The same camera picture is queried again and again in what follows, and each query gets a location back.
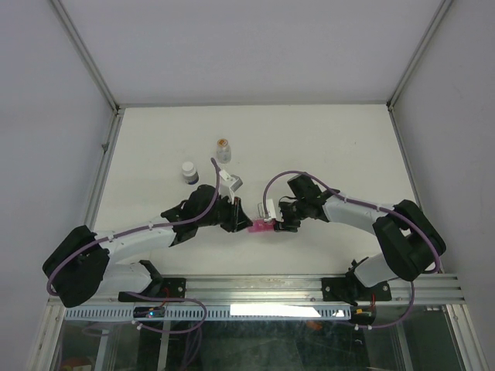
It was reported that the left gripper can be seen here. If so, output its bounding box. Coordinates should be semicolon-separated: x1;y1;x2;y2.
196;193;253;233

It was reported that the pink pill organizer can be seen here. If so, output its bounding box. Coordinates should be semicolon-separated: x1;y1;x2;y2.
247;219;275;233

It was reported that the white blue pill bottle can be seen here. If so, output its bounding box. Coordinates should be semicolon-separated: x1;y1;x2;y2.
181;162;199;185

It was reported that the clear glass pill bottle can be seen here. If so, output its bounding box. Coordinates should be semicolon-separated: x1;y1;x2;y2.
216;142;232;164

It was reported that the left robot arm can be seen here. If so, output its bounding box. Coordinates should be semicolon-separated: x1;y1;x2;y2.
43;185;253;308

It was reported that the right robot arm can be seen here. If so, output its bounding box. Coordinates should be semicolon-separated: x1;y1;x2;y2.
275;172;446;299

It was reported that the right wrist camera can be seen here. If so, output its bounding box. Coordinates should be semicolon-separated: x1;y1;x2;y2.
258;199;277;223

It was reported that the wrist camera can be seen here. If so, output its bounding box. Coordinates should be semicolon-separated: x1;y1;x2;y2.
258;199;277;223
219;169;243;203

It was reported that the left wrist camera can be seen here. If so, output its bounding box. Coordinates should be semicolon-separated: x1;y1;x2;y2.
219;169;243;203

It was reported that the white slotted cable duct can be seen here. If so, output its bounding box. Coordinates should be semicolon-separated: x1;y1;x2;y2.
65;304;351;322

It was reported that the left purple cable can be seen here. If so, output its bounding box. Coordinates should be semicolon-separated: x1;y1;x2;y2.
46;157;229;333

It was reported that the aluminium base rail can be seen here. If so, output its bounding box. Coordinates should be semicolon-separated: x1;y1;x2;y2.
59;271;465;308

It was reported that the right aluminium frame post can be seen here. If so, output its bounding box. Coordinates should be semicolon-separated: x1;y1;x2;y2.
386;0;455;111

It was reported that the aluminium frame post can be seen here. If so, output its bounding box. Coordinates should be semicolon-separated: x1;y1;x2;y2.
386;0;455;111
48;0;119;112

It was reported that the left aluminium frame post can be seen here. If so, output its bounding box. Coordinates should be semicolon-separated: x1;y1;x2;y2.
48;0;119;112

